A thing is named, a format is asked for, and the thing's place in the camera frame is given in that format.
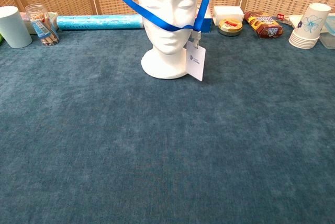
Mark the white ID badge card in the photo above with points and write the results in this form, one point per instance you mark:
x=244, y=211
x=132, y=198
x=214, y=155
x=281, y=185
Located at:
x=196, y=64

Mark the teal blue table cloth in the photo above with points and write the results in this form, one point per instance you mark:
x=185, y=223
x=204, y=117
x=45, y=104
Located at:
x=104, y=129

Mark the blue Oreo cookie box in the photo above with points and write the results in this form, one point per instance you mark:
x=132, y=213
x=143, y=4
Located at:
x=207, y=25

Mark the round gold lidded tin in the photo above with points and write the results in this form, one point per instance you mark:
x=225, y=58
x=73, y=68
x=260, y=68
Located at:
x=230, y=27

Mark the blue cling film roll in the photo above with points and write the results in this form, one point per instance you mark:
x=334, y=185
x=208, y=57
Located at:
x=99, y=22

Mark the small white cardboard box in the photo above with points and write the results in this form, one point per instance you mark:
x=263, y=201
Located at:
x=227, y=12

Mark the brown chocolate cookie pack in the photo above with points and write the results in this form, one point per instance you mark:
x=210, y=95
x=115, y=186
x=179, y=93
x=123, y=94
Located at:
x=264, y=25

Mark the small red packet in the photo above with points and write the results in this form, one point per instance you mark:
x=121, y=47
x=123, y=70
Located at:
x=280, y=16

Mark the clear jar of snack sticks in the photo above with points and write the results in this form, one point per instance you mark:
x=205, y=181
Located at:
x=43, y=25

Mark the clear plastic bag white contents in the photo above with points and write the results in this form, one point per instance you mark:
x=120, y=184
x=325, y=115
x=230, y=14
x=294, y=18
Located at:
x=294, y=21

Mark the stack of flower paper cups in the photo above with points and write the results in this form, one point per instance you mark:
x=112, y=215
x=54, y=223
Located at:
x=310, y=25

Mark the pale blue plastic cup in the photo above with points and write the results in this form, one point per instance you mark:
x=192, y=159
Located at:
x=13, y=27

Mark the clear container with blue lid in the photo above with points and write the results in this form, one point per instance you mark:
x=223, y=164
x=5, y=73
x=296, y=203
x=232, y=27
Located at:
x=328, y=35

